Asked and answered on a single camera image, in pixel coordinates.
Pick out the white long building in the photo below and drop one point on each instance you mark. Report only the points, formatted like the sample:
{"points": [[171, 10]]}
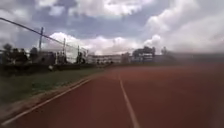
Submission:
{"points": [[104, 59]]}

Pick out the red running track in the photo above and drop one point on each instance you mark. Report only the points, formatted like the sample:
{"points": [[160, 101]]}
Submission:
{"points": [[160, 96]]}

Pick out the tall mesh fence with poles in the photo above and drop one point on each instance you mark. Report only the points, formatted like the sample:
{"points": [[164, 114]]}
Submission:
{"points": [[41, 40]]}

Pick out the green grass strip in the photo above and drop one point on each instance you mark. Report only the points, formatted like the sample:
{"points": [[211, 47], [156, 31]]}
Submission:
{"points": [[30, 83]]}

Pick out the pale kerb strip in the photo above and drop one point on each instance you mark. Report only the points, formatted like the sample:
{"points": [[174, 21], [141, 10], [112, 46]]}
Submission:
{"points": [[33, 100]]}

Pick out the row of dark trees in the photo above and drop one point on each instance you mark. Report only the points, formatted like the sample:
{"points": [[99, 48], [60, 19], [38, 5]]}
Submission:
{"points": [[20, 56]]}

